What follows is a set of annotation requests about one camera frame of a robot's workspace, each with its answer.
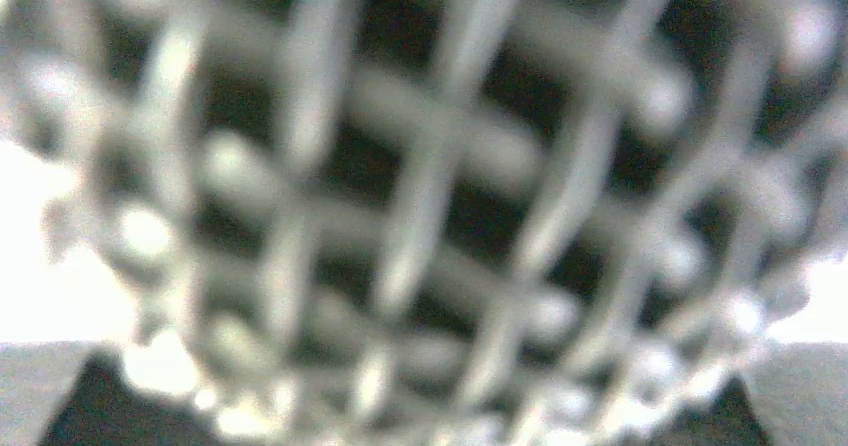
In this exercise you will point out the silver microphone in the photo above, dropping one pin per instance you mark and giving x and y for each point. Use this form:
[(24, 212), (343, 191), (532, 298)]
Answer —
[(420, 222)]

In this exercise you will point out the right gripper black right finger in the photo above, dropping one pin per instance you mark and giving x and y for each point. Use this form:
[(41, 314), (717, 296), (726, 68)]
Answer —
[(794, 395)]

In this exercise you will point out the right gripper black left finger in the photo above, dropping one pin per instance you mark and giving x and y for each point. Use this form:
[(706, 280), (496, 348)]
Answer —
[(66, 394)]

